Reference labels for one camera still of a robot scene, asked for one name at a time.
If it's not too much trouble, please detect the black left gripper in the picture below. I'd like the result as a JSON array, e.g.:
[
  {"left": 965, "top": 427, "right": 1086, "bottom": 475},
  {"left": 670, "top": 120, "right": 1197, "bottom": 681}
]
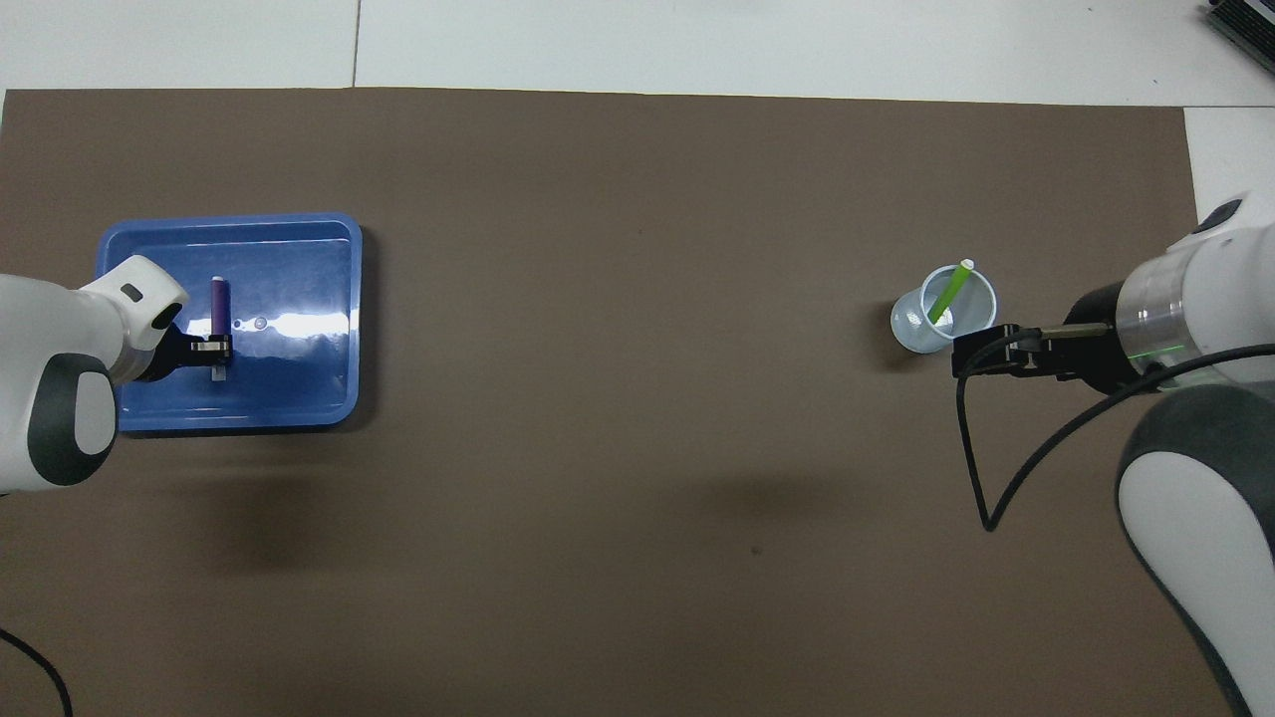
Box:
[{"left": 139, "top": 319, "right": 234, "bottom": 384}]

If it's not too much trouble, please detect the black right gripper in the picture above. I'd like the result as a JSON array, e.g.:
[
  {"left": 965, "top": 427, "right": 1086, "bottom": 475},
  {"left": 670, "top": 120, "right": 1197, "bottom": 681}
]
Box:
[{"left": 951, "top": 284, "right": 1142, "bottom": 394}]

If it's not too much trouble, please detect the purple pen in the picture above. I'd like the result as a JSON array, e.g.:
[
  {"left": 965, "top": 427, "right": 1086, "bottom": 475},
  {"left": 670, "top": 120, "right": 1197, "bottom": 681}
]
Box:
[{"left": 209, "top": 276, "right": 232, "bottom": 382}]

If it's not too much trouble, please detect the green pen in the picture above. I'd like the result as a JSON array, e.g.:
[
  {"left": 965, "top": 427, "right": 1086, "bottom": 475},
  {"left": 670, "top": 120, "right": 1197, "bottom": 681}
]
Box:
[{"left": 926, "top": 259, "right": 977, "bottom": 328}]

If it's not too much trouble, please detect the clear plastic cup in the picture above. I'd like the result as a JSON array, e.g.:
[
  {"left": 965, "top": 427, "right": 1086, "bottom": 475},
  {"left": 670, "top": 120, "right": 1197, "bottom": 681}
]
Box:
[{"left": 890, "top": 262, "right": 999, "bottom": 356}]

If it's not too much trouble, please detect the blue plastic tray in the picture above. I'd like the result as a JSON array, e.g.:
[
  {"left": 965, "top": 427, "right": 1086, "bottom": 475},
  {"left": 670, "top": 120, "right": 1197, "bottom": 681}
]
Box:
[{"left": 94, "top": 211, "right": 364, "bottom": 434}]

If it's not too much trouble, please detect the brown table mat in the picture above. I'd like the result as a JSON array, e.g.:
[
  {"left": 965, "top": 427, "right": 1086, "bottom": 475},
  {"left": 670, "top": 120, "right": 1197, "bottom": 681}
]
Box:
[{"left": 0, "top": 88, "right": 1203, "bottom": 717}]

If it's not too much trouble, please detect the grey device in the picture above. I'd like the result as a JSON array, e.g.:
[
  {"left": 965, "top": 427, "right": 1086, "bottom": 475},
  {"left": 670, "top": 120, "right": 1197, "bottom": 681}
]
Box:
[{"left": 1205, "top": 0, "right": 1275, "bottom": 76}]

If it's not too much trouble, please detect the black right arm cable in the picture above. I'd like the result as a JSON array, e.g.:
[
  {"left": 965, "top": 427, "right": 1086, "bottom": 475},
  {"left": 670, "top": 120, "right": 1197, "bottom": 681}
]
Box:
[{"left": 954, "top": 321, "right": 1275, "bottom": 532}]

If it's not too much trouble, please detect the black floor cable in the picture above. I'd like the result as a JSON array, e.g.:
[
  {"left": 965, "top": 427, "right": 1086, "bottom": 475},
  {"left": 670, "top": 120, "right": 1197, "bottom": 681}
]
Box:
[{"left": 0, "top": 627, "right": 76, "bottom": 717}]

